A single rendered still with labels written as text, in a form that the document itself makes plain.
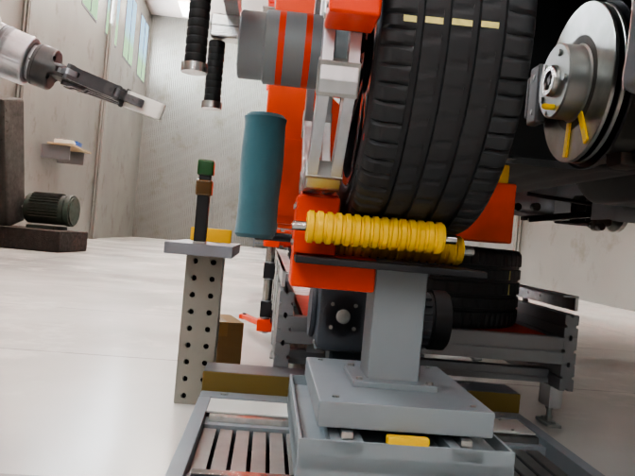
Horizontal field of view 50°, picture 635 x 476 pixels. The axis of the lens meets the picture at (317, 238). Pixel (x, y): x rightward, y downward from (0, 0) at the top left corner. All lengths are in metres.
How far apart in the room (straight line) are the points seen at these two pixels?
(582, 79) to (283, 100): 0.76
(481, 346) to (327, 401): 0.90
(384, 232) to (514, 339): 0.91
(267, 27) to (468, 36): 0.40
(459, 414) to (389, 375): 0.18
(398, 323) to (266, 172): 0.41
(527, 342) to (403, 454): 0.93
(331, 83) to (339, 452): 0.59
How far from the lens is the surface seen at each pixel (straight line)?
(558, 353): 2.08
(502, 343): 2.02
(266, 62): 1.31
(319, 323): 1.60
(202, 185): 1.73
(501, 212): 1.89
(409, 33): 1.07
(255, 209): 1.41
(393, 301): 1.31
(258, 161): 1.41
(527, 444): 1.70
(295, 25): 1.32
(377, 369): 1.32
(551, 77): 1.49
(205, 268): 1.92
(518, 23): 1.11
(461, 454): 1.20
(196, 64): 1.18
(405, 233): 1.21
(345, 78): 1.09
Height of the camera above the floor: 0.50
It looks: level
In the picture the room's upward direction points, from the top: 5 degrees clockwise
